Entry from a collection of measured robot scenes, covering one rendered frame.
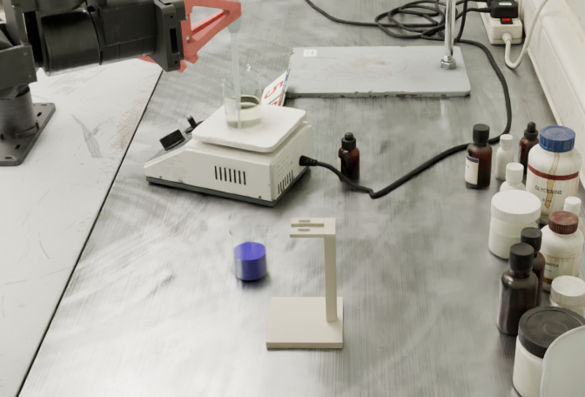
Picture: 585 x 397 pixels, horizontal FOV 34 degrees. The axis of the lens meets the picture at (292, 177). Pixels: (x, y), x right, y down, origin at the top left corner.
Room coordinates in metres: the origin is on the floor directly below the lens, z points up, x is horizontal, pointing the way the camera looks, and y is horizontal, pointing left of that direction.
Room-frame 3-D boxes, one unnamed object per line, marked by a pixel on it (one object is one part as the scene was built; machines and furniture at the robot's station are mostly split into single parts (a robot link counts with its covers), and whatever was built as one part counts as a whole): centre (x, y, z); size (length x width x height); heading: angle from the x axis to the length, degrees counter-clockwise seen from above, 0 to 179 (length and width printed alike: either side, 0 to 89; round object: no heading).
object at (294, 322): (0.84, -0.01, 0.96); 0.08 x 0.08 x 0.13; 86
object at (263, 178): (1.18, 0.08, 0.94); 0.22 x 0.13 x 0.08; 64
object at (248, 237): (0.94, 0.05, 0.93); 0.04 x 0.04 x 0.06
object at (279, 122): (1.17, 0.05, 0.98); 0.12 x 0.12 x 0.01; 64
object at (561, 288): (0.83, -0.29, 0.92); 0.04 x 0.04 x 0.04
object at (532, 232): (0.87, -0.25, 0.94); 0.04 x 0.04 x 0.09
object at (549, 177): (1.05, -0.32, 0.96); 0.06 x 0.06 x 0.11
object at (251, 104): (1.17, 0.06, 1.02); 0.06 x 0.05 x 0.08; 171
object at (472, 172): (1.13, -0.25, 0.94); 0.03 x 0.03 x 0.08
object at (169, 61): (0.89, 0.15, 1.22); 0.10 x 0.07 x 0.07; 27
